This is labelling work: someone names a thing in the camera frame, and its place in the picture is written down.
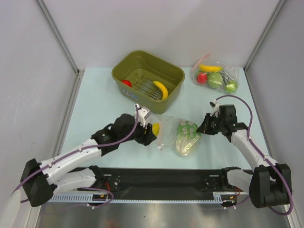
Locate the small green fake apple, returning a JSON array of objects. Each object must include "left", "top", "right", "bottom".
[{"left": 224, "top": 80, "right": 238, "bottom": 94}]

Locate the right aluminium frame post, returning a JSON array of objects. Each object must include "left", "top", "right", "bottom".
[{"left": 244, "top": 0, "right": 288, "bottom": 71}]

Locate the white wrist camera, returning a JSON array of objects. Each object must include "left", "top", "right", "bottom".
[
  {"left": 209, "top": 99, "right": 220, "bottom": 117},
  {"left": 134, "top": 104, "right": 152, "bottom": 128}
]

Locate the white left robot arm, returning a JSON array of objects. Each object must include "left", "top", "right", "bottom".
[{"left": 20, "top": 114, "right": 160, "bottom": 207}]

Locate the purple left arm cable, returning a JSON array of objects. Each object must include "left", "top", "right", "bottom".
[{"left": 13, "top": 105, "right": 141, "bottom": 204}]

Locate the yellow fake lemon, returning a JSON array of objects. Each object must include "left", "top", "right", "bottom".
[{"left": 152, "top": 123, "right": 160, "bottom": 136}]

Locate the left aluminium frame post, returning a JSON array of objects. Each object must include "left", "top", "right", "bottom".
[{"left": 35, "top": 0, "right": 80, "bottom": 74}]

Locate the clear zip top bag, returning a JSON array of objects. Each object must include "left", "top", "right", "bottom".
[{"left": 155, "top": 114, "right": 202, "bottom": 156}]

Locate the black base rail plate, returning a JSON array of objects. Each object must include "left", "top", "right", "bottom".
[{"left": 71, "top": 167, "right": 258, "bottom": 201}]

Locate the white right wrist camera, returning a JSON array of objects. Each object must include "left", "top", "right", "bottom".
[{"left": 209, "top": 99, "right": 220, "bottom": 117}]

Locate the red fake tomato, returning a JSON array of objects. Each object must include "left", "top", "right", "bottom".
[
  {"left": 122, "top": 79, "right": 132, "bottom": 87},
  {"left": 196, "top": 73, "right": 208, "bottom": 84}
]

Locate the aluminium frame post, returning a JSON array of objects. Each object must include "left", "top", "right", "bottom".
[
  {"left": 35, "top": 0, "right": 80, "bottom": 74},
  {"left": 244, "top": 0, "right": 288, "bottom": 71}
]

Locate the far clear zip bag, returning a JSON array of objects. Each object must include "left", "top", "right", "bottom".
[{"left": 190, "top": 54, "right": 239, "bottom": 95}]

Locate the fake napa cabbage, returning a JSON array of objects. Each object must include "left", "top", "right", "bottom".
[{"left": 175, "top": 120, "right": 201, "bottom": 156}]

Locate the yellow fake banana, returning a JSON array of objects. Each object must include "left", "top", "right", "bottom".
[
  {"left": 153, "top": 81, "right": 169, "bottom": 100},
  {"left": 199, "top": 64, "right": 224, "bottom": 73}
]

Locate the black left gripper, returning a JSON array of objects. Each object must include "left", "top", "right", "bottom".
[{"left": 119, "top": 117, "right": 156, "bottom": 145}]

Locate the olive green plastic bin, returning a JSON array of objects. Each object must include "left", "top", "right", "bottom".
[{"left": 112, "top": 50, "right": 185, "bottom": 114}]

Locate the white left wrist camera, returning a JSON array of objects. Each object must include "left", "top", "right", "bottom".
[{"left": 134, "top": 104, "right": 152, "bottom": 128}]

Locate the clear zip bag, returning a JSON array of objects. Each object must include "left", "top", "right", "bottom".
[
  {"left": 155, "top": 114, "right": 202, "bottom": 156},
  {"left": 190, "top": 54, "right": 239, "bottom": 95}
]

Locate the large green fake apple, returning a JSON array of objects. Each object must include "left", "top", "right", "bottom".
[{"left": 207, "top": 72, "right": 224, "bottom": 89}]

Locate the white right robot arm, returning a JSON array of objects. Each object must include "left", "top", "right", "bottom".
[{"left": 197, "top": 101, "right": 293, "bottom": 208}]

